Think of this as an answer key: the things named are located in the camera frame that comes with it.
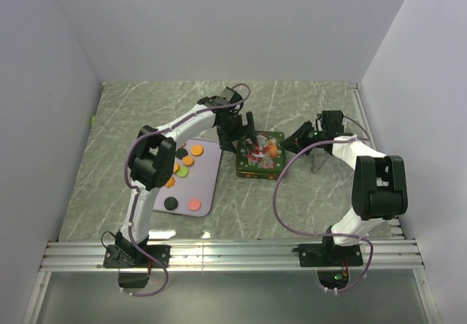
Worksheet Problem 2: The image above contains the green cookie tin box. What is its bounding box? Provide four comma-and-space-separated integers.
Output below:
236, 166, 283, 180

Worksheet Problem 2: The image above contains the black sandwich cookie top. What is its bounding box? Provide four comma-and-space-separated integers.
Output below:
176, 147, 188, 160

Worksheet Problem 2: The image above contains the black sandwich cookie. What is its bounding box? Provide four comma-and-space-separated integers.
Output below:
176, 147, 188, 160
163, 196, 179, 211

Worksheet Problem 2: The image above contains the gold tin lid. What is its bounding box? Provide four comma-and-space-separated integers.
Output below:
236, 131, 285, 168

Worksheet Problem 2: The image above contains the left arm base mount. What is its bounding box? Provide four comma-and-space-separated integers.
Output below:
103, 244, 170, 290

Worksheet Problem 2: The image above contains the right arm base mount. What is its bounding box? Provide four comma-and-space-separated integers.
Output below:
295, 244, 363, 292

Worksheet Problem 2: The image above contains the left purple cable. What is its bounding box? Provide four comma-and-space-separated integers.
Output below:
124, 82, 252, 298

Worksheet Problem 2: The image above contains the purple cable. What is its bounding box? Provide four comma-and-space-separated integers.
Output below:
124, 82, 252, 298
272, 114, 374, 293

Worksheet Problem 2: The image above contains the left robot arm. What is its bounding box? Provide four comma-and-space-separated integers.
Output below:
115, 83, 256, 267

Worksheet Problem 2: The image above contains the orange swirl cookie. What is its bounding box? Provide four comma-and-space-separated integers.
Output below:
165, 177, 175, 188

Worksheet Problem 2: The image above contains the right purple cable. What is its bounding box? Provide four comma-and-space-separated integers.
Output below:
272, 114, 374, 293

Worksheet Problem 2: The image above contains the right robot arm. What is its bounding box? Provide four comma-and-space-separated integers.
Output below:
280, 110, 408, 265

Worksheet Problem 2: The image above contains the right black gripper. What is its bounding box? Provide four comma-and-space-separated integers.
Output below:
281, 121, 327, 157

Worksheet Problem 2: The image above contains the black sandwich cookie bottom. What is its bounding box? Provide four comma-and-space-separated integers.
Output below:
163, 196, 179, 211

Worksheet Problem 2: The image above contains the pink sandwich cookie bottom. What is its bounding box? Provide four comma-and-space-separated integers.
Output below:
188, 198, 201, 212

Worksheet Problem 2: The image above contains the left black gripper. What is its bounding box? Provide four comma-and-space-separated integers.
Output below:
217, 112, 258, 154

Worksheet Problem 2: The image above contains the green macaron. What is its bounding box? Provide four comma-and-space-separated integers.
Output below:
175, 166, 189, 178

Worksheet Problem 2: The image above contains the purple plastic tray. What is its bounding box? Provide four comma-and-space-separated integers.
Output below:
153, 139, 222, 217

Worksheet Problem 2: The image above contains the round tan biscuit top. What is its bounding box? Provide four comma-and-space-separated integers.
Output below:
190, 144, 204, 156

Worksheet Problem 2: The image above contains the aluminium rail frame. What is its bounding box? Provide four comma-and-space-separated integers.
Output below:
26, 81, 441, 323

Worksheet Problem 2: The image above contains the orange round cookie middle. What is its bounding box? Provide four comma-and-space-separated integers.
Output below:
182, 155, 194, 166

